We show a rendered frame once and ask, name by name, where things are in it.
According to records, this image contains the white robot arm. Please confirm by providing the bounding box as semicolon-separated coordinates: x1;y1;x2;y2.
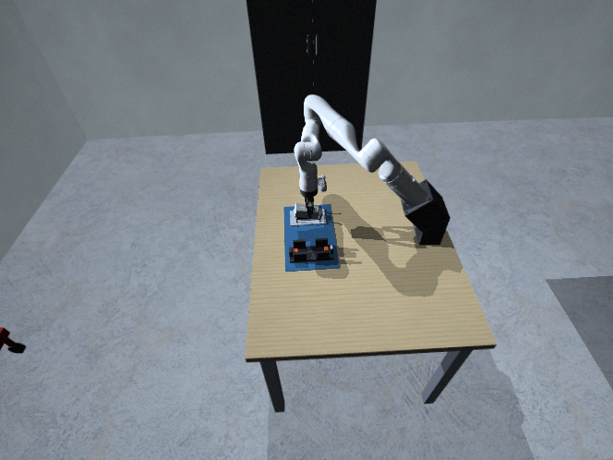
294;95;427;207

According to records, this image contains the blue flat plate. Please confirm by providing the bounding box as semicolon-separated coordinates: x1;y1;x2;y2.
284;204;340;272

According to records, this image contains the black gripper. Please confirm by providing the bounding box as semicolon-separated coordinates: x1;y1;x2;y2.
300;188;318;218

